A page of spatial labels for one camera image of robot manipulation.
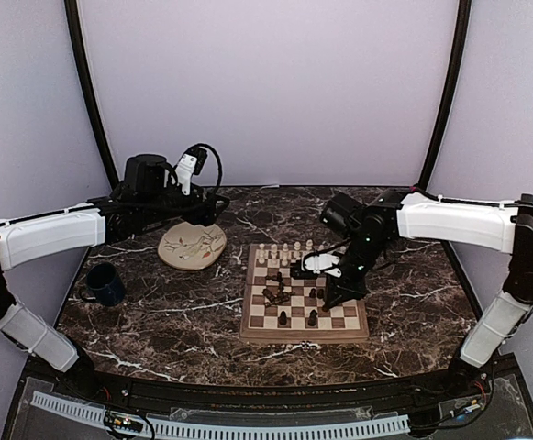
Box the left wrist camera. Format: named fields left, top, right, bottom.
left=175, top=148, right=207, bottom=195

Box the right black frame post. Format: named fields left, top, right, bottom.
left=417, top=0, right=472, bottom=190

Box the dark chess piece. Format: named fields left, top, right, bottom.
left=278, top=311, right=290, bottom=328

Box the cream decorated ceramic plate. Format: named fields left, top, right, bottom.
left=158, top=222, right=227, bottom=271

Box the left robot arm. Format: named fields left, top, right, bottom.
left=0, top=143, right=228, bottom=400

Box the white slotted cable duct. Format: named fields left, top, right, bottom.
left=30, top=391, right=410, bottom=439

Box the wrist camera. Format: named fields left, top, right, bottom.
left=300, top=253, right=341, bottom=278
left=175, top=148, right=207, bottom=195

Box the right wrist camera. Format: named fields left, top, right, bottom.
left=300, top=253, right=341, bottom=278

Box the dark blue mug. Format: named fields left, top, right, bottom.
left=79, top=262, right=126, bottom=307

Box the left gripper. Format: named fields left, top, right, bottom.
left=140, top=180, right=230, bottom=226

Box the black front rail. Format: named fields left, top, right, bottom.
left=95, top=371, right=448, bottom=412

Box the wooden chess board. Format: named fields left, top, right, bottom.
left=239, top=243, right=370, bottom=344

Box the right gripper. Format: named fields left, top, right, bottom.
left=324, top=234, right=388, bottom=308

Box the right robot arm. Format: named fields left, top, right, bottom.
left=290, top=187, right=533, bottom=398

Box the left black frame post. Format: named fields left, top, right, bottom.
left=63, top=0, right=119, bottom=188

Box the black frame post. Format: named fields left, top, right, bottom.
left=417, top=0, right=472, bottom=190
left=63, top=0, right=119, bottom=188

